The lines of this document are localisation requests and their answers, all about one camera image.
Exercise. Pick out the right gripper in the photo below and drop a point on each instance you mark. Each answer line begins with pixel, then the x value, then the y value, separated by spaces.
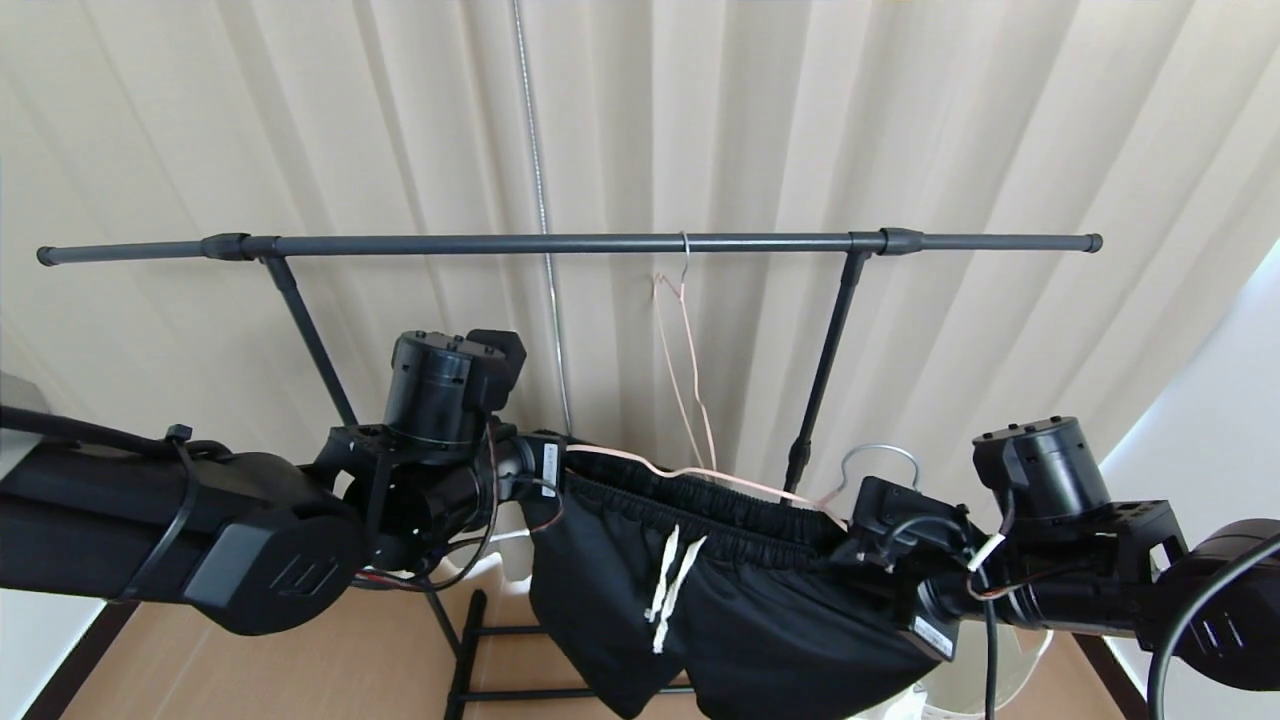
pixel 960 605

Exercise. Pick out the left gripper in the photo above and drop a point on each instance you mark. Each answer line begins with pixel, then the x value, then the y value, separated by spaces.
pixel 525 470

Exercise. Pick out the pink clothes hanger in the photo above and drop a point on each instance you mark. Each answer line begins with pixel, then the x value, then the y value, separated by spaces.
pixel 685 245
pixel 610 453

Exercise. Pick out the black shorts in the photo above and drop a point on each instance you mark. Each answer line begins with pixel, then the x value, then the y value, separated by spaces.
pixel 760 610

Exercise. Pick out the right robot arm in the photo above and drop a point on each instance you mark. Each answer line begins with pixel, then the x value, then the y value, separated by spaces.
pixel 1050 470

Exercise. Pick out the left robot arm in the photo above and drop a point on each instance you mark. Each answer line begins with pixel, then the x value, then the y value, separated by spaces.
pixel 120 520

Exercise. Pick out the white laundry basket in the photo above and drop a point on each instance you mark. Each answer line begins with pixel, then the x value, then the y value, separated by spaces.
pixel 950 700

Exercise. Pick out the black clothes rack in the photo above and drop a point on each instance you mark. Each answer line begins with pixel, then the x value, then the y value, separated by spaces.
pixel 450 244

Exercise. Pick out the silver curtain wand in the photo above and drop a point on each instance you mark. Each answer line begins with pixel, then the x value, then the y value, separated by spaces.
pixel 540 190

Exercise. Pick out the beige curtain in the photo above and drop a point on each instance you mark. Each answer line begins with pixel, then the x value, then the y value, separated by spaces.
pixel 900 120

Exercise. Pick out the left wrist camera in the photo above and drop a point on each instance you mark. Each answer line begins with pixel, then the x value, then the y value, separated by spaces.
pixel 497 365

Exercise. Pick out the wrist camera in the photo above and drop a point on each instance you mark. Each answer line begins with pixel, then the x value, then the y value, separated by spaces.
pixel 900 510
pixel 497 365

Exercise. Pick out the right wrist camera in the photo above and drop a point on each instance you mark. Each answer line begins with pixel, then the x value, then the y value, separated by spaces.
pixel 900 510

